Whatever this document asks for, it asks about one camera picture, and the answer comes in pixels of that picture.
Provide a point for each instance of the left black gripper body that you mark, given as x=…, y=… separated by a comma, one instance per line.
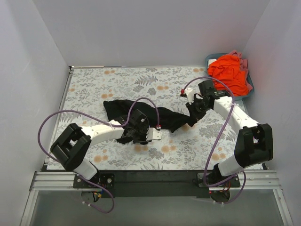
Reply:
x=140, y=138

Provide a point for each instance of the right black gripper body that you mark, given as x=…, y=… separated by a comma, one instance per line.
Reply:
x=193, y=110

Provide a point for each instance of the black t-shirt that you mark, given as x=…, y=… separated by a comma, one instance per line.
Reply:
x=168, y=119

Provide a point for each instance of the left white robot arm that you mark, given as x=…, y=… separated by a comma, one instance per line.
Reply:
x=71, y=146

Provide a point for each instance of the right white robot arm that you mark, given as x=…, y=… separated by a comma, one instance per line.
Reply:
x=254, y=142

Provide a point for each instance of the orange t-shirt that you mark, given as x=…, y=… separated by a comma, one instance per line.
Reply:
x=232, y=71

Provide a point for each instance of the teal plastic laundry basket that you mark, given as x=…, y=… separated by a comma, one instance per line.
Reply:
x=235, y=96

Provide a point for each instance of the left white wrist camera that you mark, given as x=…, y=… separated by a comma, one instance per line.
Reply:
x=153, y=134

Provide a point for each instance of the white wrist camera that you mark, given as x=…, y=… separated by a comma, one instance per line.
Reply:
x=153, y=134
x=189, y=94

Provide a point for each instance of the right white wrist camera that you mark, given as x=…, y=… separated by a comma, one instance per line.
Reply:
x=189, y=94

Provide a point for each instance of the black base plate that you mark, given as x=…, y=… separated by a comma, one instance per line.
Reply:
x=152, y=183

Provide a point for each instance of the aluminium mounting rail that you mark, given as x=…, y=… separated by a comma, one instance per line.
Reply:
x=59, y=180

